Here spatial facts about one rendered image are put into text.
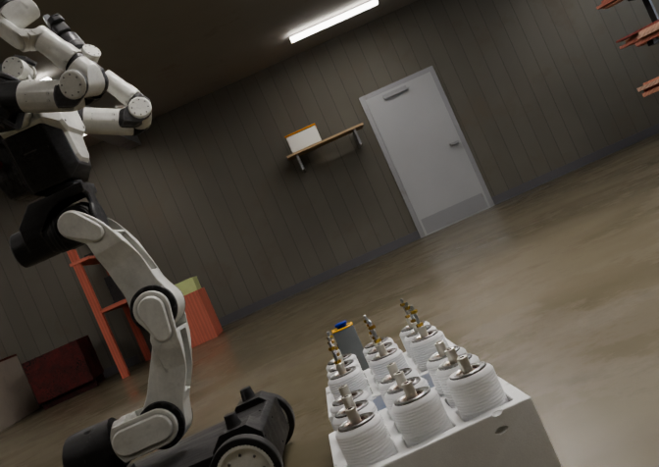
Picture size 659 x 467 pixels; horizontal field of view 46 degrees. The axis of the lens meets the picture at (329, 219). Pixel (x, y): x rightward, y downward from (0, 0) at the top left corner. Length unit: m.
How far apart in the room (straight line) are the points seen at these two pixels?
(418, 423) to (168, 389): 1.11
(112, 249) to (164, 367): 0.39
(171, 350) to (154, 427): 0.23
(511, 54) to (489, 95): 0.66
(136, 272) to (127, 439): 0.49
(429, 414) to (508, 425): 0.14
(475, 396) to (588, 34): 10.50
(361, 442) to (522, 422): 0.30
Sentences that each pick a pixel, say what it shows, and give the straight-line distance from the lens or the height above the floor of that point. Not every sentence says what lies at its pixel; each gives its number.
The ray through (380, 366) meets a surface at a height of 0.24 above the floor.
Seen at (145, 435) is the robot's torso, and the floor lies 0.28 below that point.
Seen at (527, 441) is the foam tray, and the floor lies 0.11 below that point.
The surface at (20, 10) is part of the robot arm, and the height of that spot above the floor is 1.49.
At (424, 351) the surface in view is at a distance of 2.03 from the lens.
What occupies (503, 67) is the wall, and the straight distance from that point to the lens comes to 11.42.
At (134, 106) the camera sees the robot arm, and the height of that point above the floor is 1.26.
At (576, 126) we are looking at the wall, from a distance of 11.54.
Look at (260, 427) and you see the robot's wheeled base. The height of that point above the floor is 0.18.
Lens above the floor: 0.61
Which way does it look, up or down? 1 degrees up
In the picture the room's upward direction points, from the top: 24 degrees counter-clockwise
